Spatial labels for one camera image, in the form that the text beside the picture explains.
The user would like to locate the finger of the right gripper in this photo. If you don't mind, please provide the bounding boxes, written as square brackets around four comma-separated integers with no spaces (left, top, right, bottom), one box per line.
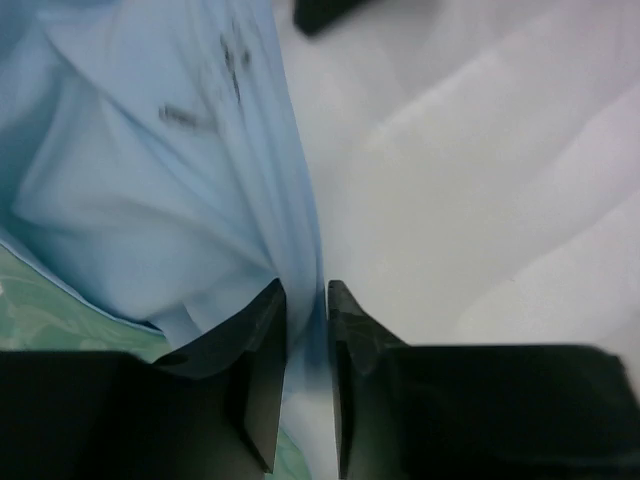
[292,0,376,36]

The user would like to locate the white yellow pillow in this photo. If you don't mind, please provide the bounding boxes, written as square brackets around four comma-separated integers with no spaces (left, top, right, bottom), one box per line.
[272,0,640,351]

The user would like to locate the blue green pillowcase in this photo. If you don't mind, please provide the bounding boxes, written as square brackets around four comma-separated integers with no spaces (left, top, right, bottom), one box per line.
[1,1,337,479]

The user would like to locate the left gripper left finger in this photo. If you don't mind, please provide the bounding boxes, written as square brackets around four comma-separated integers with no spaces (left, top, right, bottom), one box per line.
[1,281,287,479]

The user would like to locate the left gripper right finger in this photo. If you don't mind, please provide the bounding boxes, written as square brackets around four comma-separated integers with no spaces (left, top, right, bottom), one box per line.
[327,280,639,479]

